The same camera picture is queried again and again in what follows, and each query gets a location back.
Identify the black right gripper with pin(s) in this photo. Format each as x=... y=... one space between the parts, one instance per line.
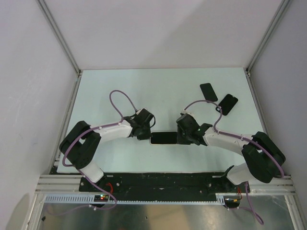
x=180 y=141

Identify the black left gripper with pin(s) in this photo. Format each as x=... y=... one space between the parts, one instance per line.
x=146 y=136

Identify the pink silicone phone case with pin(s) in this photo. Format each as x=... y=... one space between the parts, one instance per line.
x=163 y=144

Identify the black smartphone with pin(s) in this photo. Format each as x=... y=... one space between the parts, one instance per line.
x=163 y=138

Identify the black phone case with holes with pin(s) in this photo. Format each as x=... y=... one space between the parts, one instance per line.
x=226 y=104

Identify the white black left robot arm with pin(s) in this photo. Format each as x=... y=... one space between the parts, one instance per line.
x=80 y=145

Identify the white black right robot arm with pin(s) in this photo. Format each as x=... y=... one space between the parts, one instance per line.
x=263 y=159

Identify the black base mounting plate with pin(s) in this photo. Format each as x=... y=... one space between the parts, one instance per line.
x=161 y=185

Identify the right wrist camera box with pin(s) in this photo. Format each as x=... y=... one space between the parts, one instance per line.
x=186 y=112

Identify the grey slotted cable duct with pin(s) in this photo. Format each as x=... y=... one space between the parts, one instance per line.
x=199 y=199

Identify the aluminium corner post left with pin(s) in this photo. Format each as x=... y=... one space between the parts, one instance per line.
x=58 y=35

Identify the aluminium corner post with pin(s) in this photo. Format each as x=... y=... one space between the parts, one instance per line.
x=279 y=14
x=58 y=35

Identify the aluminium corner post right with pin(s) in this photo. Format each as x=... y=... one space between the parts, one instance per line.
x=279 y=14

